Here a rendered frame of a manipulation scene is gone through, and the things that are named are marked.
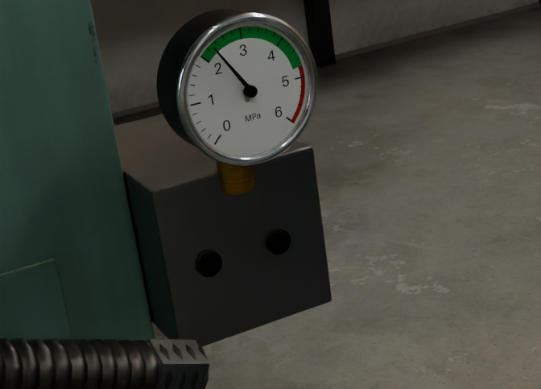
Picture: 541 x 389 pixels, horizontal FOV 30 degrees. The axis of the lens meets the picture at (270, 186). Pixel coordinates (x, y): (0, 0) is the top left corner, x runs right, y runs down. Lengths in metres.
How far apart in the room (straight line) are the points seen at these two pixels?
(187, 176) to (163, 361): 0.09
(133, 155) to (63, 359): 0.15
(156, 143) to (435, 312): 1.18
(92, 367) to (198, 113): 0.11
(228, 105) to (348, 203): 1.72
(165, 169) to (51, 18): 0.08
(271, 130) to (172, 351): 0.10
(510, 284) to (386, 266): 0.23
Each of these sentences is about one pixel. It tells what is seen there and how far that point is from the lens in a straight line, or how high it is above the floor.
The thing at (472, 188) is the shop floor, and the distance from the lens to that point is 2.14.
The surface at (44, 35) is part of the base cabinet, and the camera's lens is 0.45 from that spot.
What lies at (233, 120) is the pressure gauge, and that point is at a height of 0.65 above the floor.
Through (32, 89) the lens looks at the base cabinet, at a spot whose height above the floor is 0.67.
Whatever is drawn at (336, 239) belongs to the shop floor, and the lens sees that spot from 1.95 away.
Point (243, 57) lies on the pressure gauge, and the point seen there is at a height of 0.67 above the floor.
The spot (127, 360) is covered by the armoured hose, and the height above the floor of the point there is 0.58.
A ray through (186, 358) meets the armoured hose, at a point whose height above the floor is 0.57.
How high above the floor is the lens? 0.76
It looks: 19 degrees down
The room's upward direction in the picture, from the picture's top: 8 degrees counter-clockwise
